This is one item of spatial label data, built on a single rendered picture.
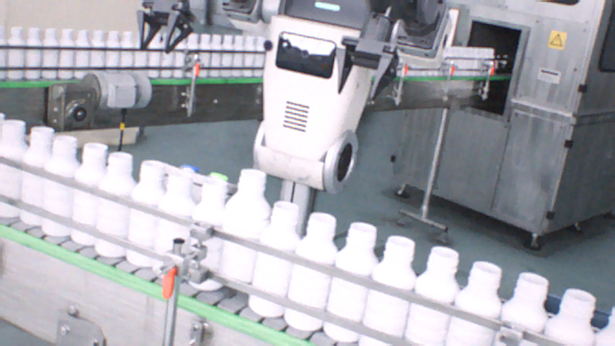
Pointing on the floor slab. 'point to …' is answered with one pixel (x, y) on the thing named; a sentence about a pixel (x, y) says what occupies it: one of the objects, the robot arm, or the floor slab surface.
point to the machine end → (527, 119)
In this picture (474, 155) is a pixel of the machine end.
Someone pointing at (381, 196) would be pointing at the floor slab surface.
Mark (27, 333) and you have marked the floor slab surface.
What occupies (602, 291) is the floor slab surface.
